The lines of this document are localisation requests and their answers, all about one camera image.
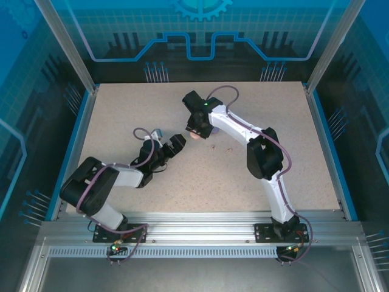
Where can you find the pink earbud charging case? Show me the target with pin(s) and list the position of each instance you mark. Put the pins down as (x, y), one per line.
(194, 136)

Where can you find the purple earbud charging case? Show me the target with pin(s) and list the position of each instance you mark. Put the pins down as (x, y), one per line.
(215, 131)

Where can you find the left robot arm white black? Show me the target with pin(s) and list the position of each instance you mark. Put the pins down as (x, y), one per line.
(88, 185)

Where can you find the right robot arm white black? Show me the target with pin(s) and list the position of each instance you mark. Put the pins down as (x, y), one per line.
(264, 155)

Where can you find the steel sheet panel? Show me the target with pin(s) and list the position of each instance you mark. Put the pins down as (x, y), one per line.
(197, 276)

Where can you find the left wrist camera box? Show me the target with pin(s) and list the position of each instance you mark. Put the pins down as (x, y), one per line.
(157, 134)

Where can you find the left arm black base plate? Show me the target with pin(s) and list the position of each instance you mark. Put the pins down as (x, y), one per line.
(136, 231)

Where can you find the aluminium side rail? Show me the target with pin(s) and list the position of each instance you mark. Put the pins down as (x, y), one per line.
(319, 121)
(82, 121)

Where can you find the aluminium mounting rail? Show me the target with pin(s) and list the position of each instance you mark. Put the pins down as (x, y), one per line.
(200, 225)

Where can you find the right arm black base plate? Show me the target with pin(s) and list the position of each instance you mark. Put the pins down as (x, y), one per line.
(264, 232)

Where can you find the aluminium frame post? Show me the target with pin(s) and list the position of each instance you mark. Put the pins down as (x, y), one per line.
(334, 45)
(67, 45)

